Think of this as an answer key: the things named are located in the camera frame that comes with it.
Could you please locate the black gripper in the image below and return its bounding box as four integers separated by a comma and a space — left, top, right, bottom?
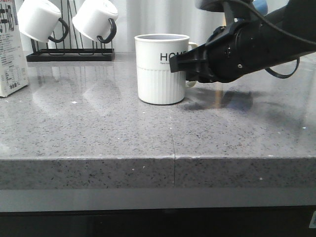
169, 20, 284, 83

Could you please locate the whole milk carton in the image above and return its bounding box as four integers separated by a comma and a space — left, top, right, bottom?
0, 0, 29, 97

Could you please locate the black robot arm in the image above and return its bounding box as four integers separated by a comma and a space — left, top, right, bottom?
170, 0, 316, 83

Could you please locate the white HOME mug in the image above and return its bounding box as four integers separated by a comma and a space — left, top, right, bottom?
134, 34, 198, 105

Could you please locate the wooden mug tree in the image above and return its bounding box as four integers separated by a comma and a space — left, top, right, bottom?
221, 15, 227, 27

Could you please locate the blue mug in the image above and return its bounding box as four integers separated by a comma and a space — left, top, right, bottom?
252, 0, 268, 16

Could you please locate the black cable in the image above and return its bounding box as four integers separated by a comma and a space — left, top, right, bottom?
237, 0, 316, 79

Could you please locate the white mug black handle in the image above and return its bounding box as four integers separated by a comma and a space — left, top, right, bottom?
72, 0, 119, 44
17, 0, 69, 43

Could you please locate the black wire mug rack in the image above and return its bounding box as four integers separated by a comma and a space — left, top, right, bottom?
26, 0, 115, 62

